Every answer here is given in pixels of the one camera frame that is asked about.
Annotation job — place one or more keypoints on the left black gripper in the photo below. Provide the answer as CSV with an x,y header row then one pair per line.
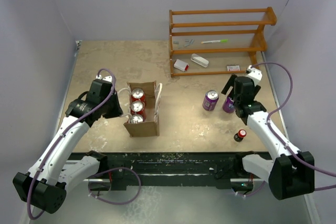
x,y
117,110

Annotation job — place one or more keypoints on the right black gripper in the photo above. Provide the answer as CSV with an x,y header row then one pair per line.
x,y
230,83

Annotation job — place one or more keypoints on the purple Fanta can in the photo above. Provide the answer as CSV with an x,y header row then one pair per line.
x,y
136,118
228,105
210,100

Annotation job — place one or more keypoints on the red cola can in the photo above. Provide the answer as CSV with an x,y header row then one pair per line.
x,y
137,94
137,107

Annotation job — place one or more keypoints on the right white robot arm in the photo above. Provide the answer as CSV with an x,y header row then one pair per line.
x,y
285,172

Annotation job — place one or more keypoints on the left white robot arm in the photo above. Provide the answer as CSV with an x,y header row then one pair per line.
x,y
46,184

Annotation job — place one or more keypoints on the small red label card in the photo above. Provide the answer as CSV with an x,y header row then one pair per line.
x,y
233,68

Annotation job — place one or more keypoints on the white stapler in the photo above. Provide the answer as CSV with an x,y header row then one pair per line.
x,y
199,60

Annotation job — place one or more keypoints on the white and red box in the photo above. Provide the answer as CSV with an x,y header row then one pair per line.
x,y
181,65

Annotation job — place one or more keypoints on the orange wooden shelf rack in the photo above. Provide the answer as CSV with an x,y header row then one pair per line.
x,y
244,29

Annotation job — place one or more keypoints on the dark bottle with red cap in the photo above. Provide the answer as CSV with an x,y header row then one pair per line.
x,y
240,135

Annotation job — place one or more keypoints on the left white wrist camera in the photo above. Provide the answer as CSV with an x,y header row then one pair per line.
x,y
103,77

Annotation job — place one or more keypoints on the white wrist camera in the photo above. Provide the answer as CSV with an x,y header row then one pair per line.
x,y
103,77
254,74

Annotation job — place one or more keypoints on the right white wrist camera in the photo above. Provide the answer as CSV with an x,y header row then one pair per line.
x,y
254,74

